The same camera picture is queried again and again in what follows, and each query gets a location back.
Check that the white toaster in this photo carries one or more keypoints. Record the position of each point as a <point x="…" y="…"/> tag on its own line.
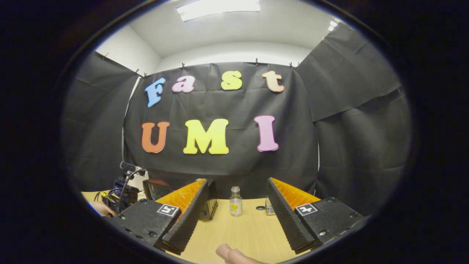
<point x="143" y="183"/>

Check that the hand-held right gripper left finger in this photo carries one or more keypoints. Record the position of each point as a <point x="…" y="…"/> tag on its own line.
<point x="187" y="220"/>

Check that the black electric oven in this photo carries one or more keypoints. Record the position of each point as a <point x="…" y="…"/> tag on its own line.
<point x="157" y="190"/>

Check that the large ceiling light panel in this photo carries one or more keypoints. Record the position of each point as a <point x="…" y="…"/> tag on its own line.
<point x="218" y="8"/>

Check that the small ceiling light panel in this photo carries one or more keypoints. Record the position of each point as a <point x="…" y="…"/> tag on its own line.
<point x="332" y="25"/>

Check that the clear drink bottle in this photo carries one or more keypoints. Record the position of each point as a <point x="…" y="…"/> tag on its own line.
<point x="236" y="203"/>

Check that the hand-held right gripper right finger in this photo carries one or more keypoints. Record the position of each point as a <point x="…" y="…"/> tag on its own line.
<point x="287" y="220"/>

